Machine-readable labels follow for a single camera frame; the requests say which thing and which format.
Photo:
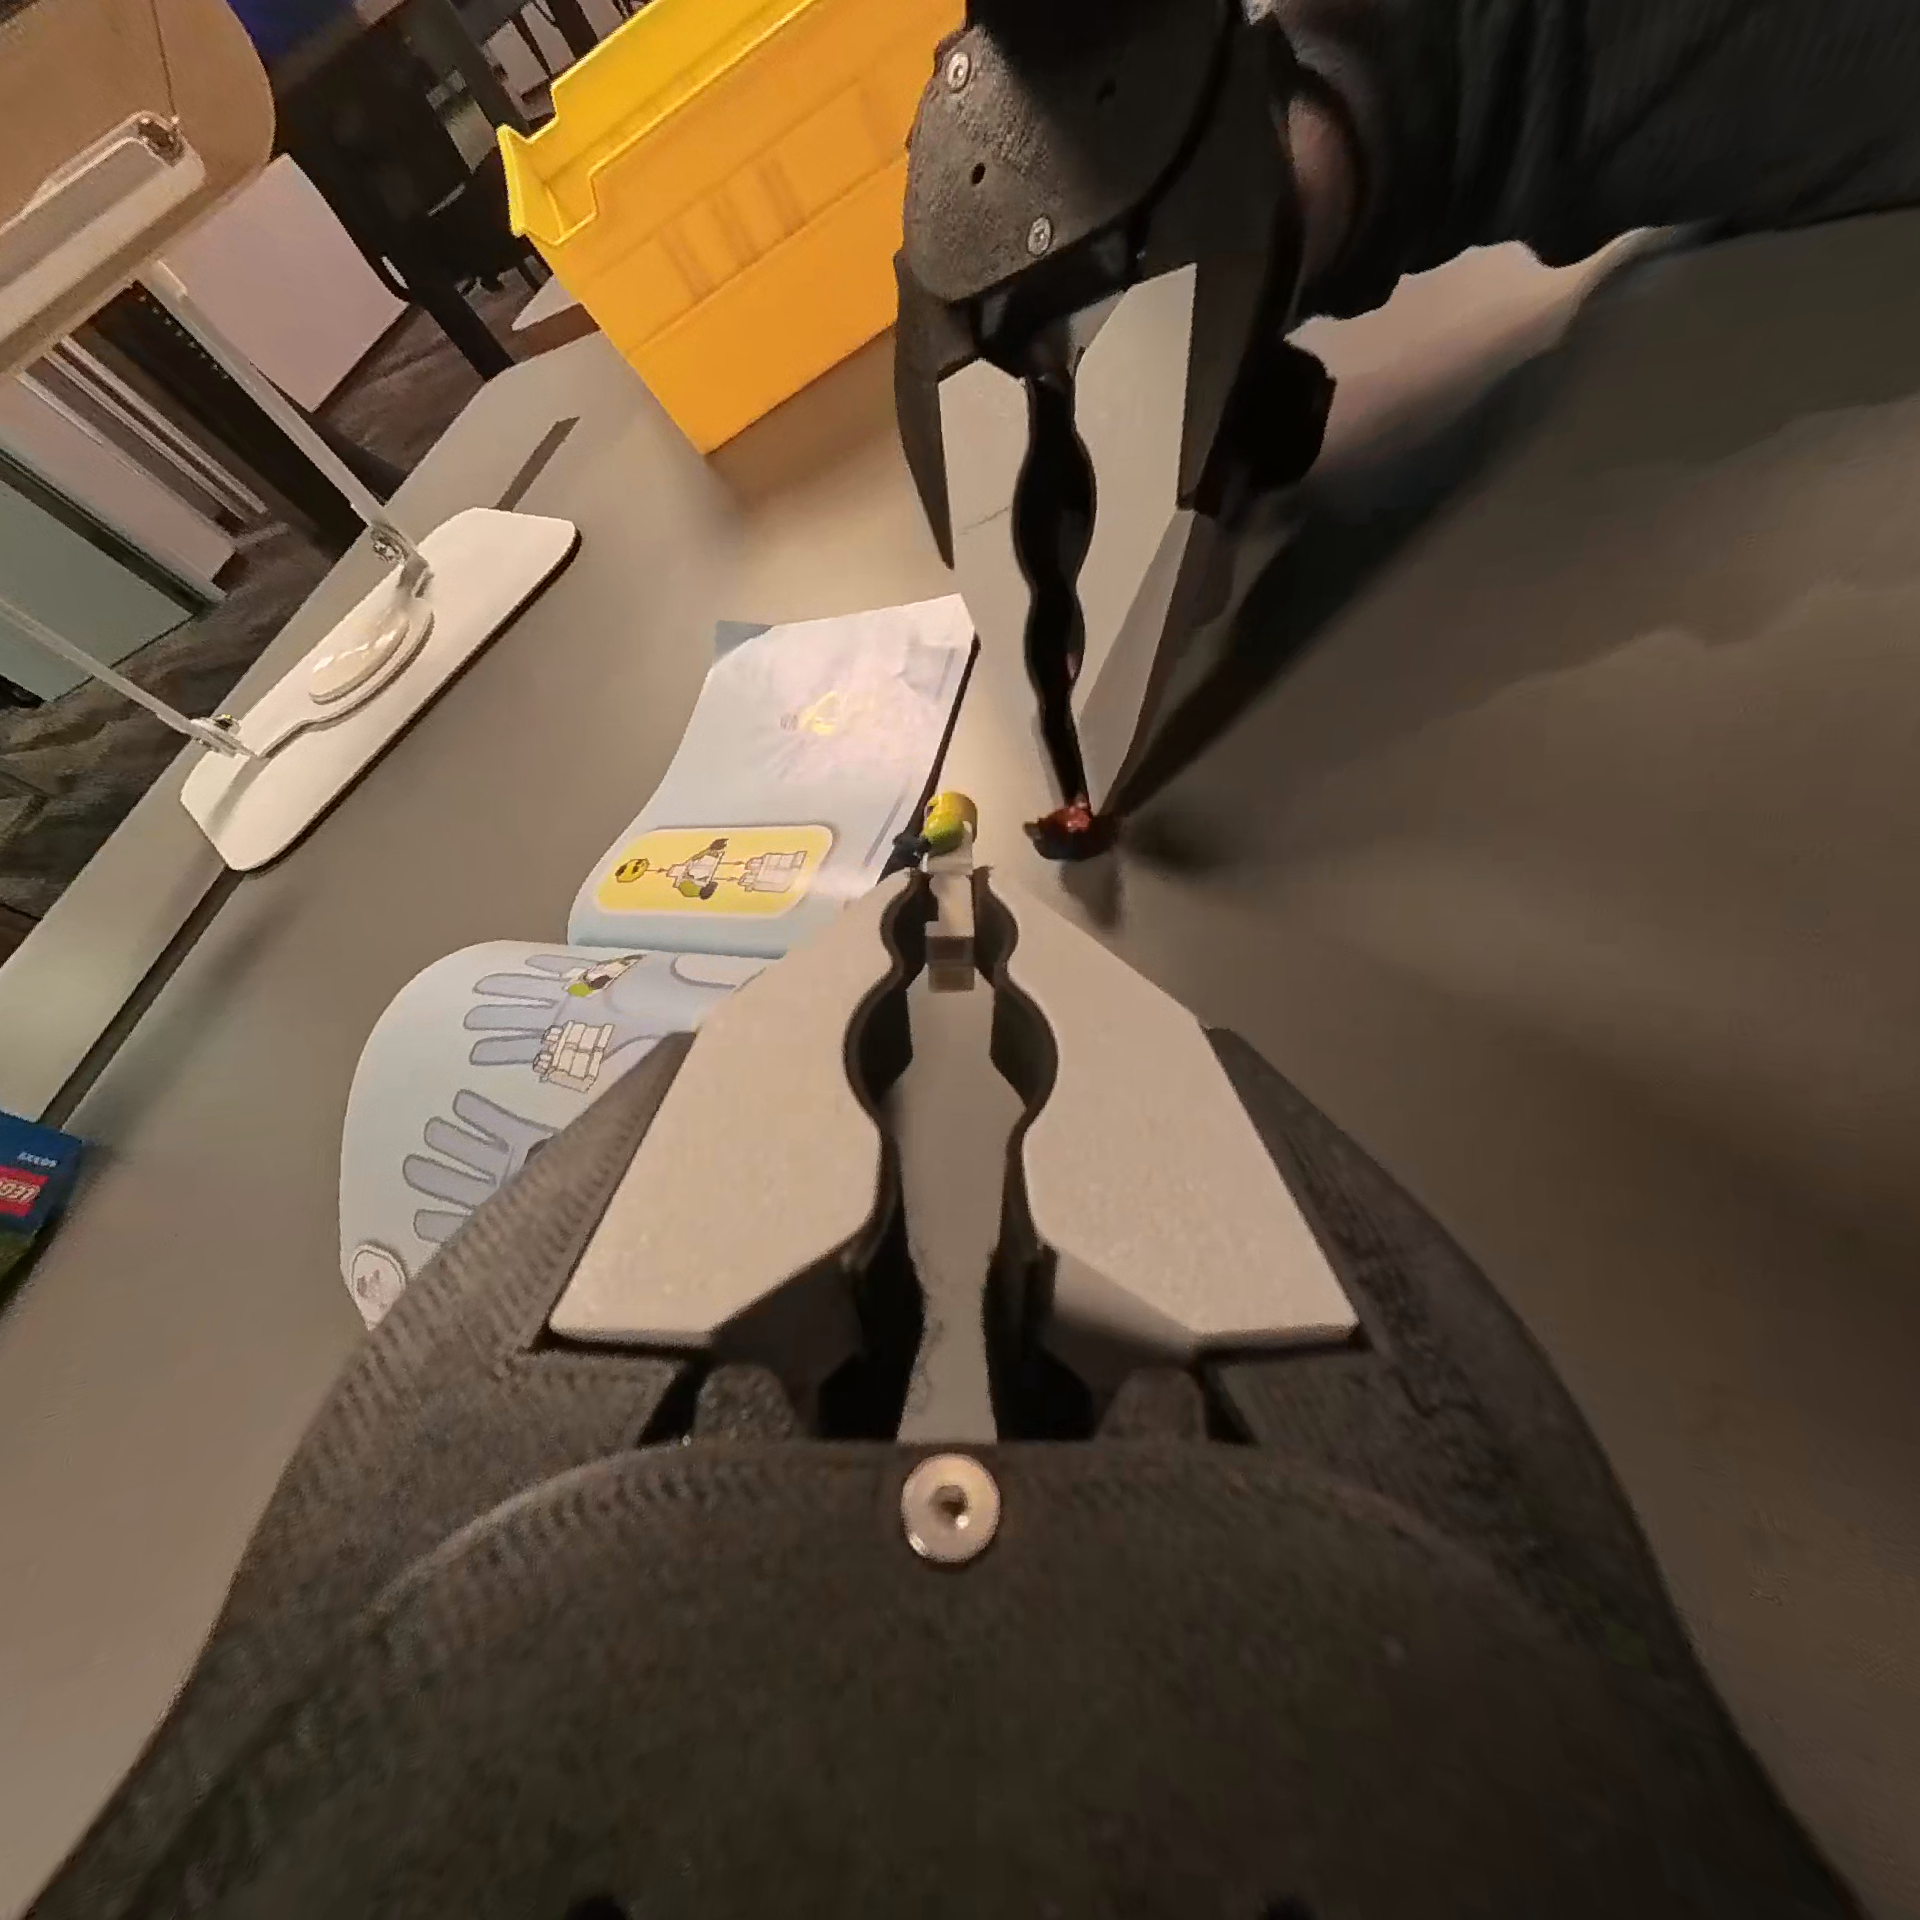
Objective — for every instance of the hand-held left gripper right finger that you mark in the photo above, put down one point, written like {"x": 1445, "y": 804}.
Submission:
{"x": 1184, "y": 1185}

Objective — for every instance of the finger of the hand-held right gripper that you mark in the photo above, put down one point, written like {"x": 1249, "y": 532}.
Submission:
{"x": 1148, "y": 525}
{"x": 990, "y": 451}

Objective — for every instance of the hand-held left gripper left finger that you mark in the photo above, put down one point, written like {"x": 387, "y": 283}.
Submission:
{"x": 734, "y": 1185}

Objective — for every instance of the dark lego minifigure cap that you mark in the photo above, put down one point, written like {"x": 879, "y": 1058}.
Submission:
{"x": 1069, "y": 825}

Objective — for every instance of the yellow plastic bin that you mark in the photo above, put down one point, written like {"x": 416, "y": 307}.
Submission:
{"x": 721, "y": 225}

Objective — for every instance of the lego instruction booklet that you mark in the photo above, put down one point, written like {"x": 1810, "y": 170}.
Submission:
{"x": 781, "y": 721}

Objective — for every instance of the white lego minifigure legs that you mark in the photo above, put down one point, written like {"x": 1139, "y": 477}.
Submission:
{"x": 950, "y": 915}

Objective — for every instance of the white lego minifigure torso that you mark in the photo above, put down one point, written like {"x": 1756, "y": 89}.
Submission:
{"x": 938, "y": 832}

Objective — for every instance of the blue lego box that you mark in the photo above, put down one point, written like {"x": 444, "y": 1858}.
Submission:
{"x": 31, "y": 1193}

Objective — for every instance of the person's right forearm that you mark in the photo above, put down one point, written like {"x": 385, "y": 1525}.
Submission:
{"x": 1650, "y": 105}

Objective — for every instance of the person's right hand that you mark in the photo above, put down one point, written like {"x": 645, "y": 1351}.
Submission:
{"x": 1323, "y": 180}

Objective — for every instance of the wooden book stand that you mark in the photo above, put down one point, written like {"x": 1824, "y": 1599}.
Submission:
{"x": 374, "y": 631}

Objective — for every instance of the white low cabinet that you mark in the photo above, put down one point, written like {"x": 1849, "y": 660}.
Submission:
{"x": 300, "y": 284}

